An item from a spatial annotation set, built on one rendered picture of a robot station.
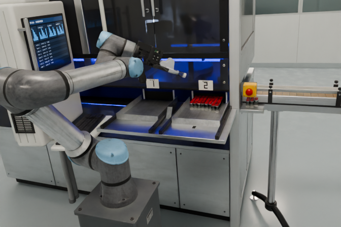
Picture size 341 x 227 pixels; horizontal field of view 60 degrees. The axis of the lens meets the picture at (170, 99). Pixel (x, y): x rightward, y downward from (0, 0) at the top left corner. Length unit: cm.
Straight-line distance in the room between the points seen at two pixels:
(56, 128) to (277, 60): 563
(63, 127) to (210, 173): 117
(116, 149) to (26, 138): 78
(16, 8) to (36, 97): 81
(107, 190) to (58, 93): 46
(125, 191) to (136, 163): 100
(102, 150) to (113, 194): 18
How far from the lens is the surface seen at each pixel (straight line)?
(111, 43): 124
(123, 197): 120
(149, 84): 187
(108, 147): 114
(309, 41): 633
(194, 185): 210
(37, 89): 89
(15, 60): 165
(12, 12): 162
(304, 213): 245
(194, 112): 173
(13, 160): 296
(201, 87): 176
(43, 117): 105
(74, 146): 117
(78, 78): 95
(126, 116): 170
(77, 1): 202
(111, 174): 114
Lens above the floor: 153
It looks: 19 degrees down
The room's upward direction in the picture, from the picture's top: 4 degrees counter-clockwise
